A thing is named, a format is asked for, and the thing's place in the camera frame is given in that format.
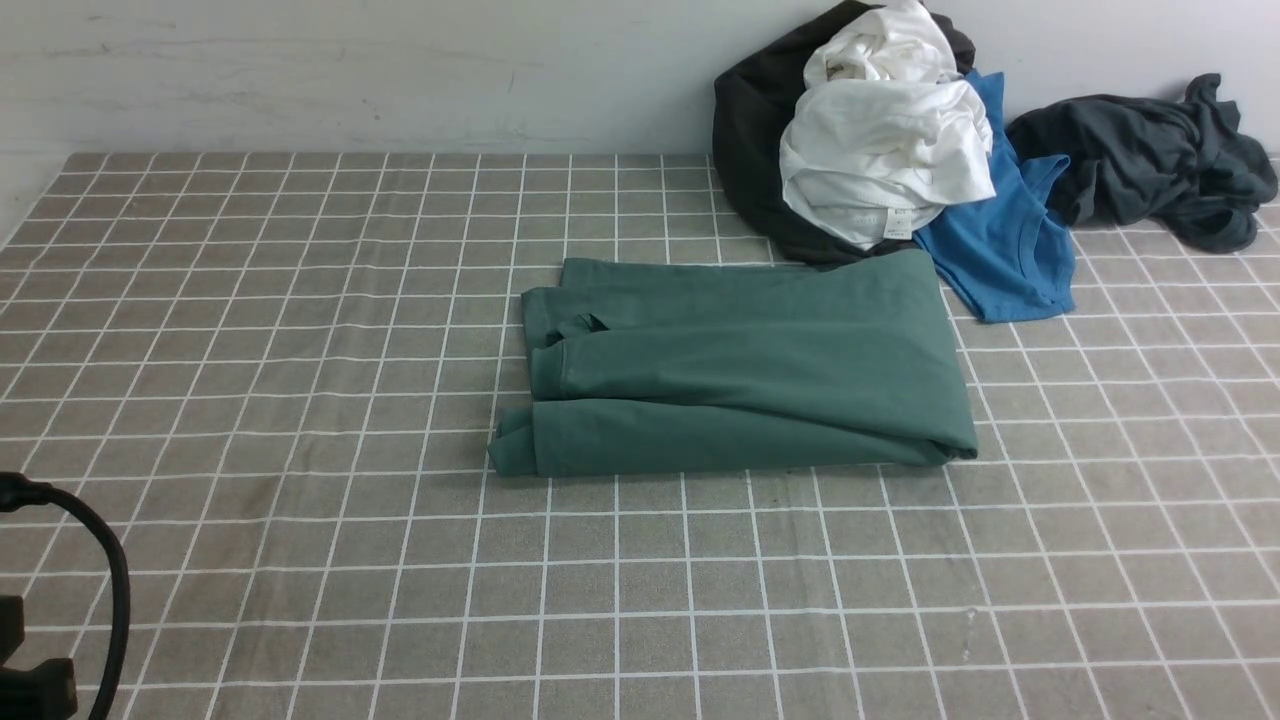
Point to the blue t-shirt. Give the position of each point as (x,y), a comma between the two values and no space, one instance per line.
(1009,258)

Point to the dark grey garment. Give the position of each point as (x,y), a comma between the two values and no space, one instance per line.
(1183,163)

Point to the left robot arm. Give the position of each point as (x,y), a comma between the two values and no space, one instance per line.
(46,691)

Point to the white garment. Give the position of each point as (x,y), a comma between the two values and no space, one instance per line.
(888,133)

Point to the green long-sleeve top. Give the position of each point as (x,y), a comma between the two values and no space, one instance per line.
(664,369)

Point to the black garment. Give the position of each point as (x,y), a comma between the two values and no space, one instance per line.
(755,101)

